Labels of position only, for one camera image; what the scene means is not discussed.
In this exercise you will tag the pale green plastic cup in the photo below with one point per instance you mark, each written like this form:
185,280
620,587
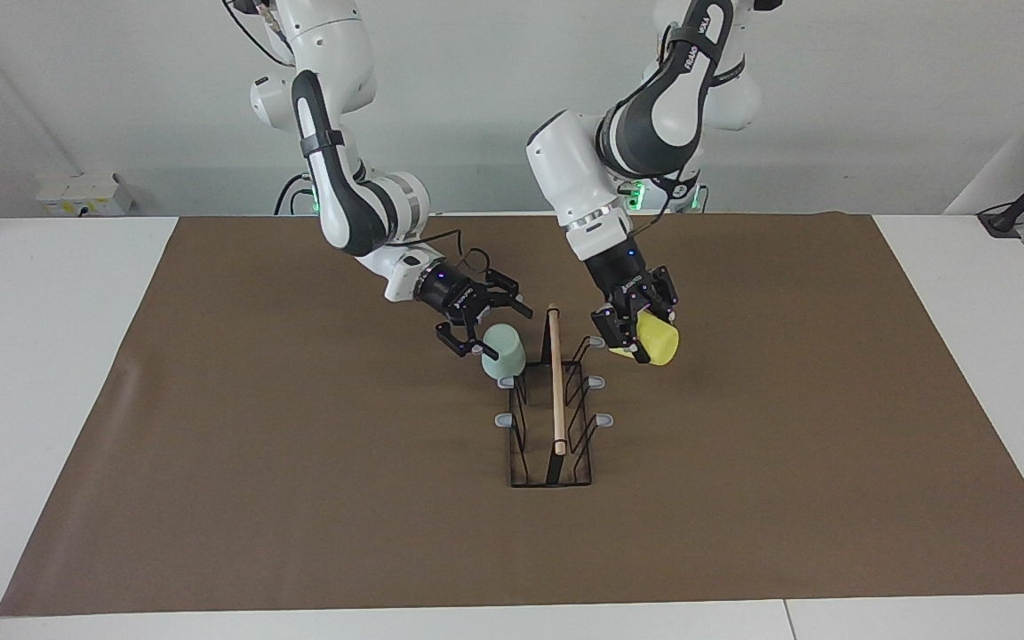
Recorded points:
505,354

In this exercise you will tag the brown table mat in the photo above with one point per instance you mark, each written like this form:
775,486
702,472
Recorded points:
370,516

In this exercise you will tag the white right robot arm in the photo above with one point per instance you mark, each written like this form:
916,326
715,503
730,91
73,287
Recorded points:
334,36

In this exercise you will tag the white power strip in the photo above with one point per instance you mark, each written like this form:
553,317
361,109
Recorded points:
81,194

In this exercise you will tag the yellow plastic cup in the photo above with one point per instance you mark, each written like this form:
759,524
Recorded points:
657,342

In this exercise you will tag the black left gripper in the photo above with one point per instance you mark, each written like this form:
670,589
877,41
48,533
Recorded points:
623,280

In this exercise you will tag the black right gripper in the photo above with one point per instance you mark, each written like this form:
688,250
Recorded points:
459,298

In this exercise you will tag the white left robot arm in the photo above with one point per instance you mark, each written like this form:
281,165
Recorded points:
565,169

